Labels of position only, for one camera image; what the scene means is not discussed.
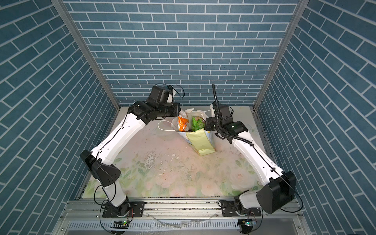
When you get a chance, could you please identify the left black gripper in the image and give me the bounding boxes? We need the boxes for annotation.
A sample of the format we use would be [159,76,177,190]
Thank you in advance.
[156,102,182,118]

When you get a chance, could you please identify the green Lay's chips bag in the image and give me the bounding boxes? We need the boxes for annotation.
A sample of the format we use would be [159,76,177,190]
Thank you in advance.
[192,116,205,132]

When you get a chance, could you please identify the colourful paper gift bag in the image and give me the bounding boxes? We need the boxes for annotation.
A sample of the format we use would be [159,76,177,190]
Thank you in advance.
[161,108,215,156]

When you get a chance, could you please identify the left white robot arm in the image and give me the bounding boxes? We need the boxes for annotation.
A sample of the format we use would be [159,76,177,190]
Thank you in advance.
[80,101,180,209]

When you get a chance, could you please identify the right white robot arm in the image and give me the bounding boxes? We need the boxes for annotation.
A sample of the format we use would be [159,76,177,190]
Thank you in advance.
[205,102,296,214]

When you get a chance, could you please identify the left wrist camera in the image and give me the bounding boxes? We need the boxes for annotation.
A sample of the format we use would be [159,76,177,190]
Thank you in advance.
[146,84,175,108]

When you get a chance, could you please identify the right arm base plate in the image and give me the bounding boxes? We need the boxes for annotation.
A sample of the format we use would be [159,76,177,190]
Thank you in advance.
[217,200,261,217]

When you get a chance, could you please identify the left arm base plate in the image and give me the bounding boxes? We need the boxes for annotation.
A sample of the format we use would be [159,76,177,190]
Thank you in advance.
[101,201,145,218]

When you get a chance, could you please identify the aluminium front rail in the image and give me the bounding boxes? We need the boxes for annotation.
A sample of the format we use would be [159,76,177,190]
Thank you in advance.
[53,197,311,235]

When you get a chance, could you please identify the right corner metal post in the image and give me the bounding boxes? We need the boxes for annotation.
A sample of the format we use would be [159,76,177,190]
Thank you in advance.
[253,0,309,110]

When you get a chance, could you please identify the corner metal post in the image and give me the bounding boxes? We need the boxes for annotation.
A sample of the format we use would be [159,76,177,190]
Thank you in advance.
[253,0,309,110]
[51,0,120,111]

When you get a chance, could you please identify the left corner metal post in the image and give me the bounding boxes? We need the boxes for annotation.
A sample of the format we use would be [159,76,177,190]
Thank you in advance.
[51,0,120,111]

